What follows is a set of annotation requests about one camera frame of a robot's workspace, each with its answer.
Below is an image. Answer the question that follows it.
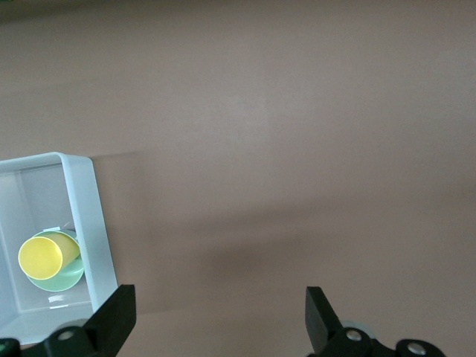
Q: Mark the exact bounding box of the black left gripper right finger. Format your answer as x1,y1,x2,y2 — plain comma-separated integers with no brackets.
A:
305,286,446,357

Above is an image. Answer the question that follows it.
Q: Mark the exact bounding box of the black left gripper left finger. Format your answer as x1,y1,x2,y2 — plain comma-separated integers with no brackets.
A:
0,283,137,357

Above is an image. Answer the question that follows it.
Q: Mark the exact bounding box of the yellow plastic cup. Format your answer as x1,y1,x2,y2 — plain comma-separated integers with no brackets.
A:
17,231,82,280

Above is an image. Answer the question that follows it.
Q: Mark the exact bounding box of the white translucent plastic bin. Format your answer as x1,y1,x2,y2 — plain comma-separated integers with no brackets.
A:
0,151,119,347

